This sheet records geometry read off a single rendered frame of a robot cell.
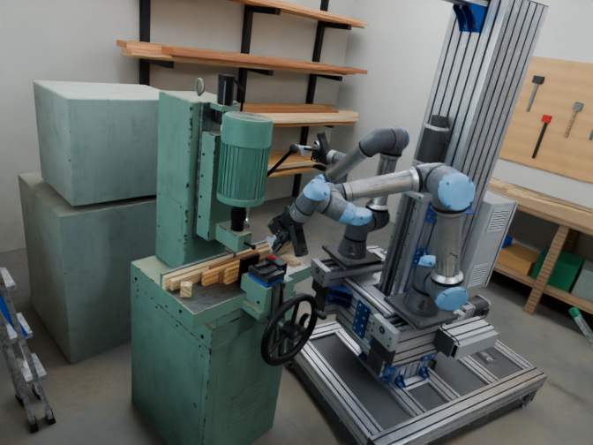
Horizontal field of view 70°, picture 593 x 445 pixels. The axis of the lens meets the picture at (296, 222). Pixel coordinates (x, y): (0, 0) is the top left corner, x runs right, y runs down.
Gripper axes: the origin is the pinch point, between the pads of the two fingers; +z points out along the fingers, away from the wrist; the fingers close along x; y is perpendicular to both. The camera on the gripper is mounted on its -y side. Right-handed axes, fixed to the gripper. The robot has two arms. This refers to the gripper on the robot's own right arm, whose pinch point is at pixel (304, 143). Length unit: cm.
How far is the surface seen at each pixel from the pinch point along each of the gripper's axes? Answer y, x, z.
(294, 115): 30, 119, 133
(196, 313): 18, -116, -68
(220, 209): -1, -88, -42
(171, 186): -6, -97, -22
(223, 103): -40, -82, -39
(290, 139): 73, 160, 180
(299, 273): 26, -66, -65
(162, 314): 41, -114, -36
